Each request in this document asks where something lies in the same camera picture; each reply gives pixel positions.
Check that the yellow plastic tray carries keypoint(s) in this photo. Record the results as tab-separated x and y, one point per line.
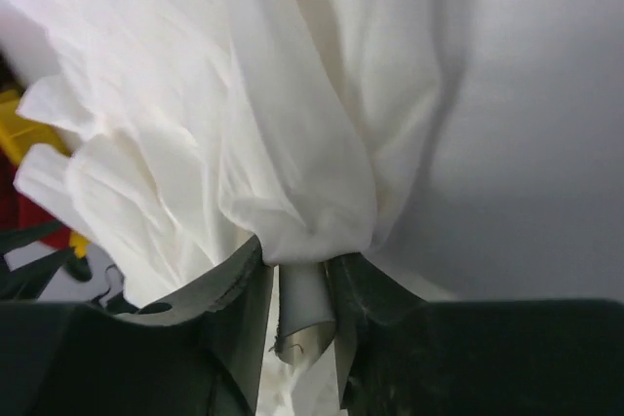
19	134

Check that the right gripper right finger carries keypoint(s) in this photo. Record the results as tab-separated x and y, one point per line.
397	354

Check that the white pleated skirt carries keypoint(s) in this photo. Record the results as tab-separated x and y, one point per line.
198	124

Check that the red skirt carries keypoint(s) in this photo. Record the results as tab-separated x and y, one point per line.
17	211

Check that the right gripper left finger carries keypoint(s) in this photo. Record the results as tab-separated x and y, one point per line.
197	351

